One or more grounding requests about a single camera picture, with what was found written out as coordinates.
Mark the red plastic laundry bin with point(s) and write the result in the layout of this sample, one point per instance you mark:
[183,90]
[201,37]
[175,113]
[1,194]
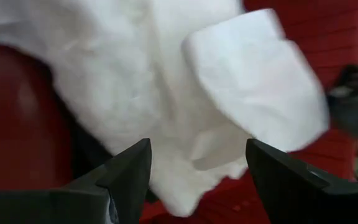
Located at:
[20,124]

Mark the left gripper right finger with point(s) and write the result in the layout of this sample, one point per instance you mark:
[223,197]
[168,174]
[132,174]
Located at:
[306,205]

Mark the thin plain white cloth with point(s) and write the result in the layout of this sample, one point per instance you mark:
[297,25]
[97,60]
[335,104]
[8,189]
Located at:
[259,87]

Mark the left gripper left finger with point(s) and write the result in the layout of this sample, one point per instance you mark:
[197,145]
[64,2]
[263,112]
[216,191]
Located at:
[73,207]

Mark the white garment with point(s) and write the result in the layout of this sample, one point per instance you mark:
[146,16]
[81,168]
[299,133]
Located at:
[110,77]

